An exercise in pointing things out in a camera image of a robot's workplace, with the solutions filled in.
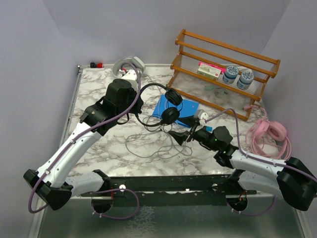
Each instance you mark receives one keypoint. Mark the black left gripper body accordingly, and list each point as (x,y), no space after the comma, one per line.
(136,108)

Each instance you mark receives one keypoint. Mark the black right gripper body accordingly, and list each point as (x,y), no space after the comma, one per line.
(203,136)

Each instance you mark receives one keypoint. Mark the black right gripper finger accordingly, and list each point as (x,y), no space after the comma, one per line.
(179,135)
(181,141)

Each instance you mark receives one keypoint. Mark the black headphones with cable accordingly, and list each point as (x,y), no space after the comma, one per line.
(170,115)

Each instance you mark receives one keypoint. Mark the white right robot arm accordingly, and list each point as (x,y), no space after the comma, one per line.
(289,179)

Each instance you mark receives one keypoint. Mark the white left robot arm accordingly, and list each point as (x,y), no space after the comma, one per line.
(51,181)

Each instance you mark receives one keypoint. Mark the blue black marker pen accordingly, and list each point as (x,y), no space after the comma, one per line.
(208,128)

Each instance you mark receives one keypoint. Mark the blue plastic board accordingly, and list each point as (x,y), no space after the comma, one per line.
(187,108)

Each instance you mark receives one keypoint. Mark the clear tape roll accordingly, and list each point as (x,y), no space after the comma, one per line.
(220,95)

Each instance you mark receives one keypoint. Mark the red black emergency button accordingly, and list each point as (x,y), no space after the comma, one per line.
(96,65)

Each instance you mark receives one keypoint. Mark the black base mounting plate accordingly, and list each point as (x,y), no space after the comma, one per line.
(169,191)

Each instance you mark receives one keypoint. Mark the wooden two-tier rack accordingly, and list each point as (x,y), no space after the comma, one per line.
(194,48)

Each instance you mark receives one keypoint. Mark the white green cardboard box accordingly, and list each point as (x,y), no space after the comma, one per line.
(209,71)

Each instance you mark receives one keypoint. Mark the blue white jar left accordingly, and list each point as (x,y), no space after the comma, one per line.
(230,74)

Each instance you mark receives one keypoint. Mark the blue white jar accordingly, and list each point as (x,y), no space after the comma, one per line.
(245,80)
(230,74)

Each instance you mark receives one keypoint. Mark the blue white jar right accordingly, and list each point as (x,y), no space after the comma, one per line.
(245,80)

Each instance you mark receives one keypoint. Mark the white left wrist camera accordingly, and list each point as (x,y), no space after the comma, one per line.
(132,77)

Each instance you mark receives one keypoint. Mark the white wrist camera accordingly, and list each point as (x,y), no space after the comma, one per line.
(132,77)
(201,116)

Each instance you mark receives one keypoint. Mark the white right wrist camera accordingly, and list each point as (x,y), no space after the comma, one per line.
(201,116)

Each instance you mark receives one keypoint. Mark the grey white headphones with cable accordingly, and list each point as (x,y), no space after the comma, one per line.
(136,64)

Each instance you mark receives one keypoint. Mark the pink headphones with cable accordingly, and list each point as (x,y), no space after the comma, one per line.
(268,133)

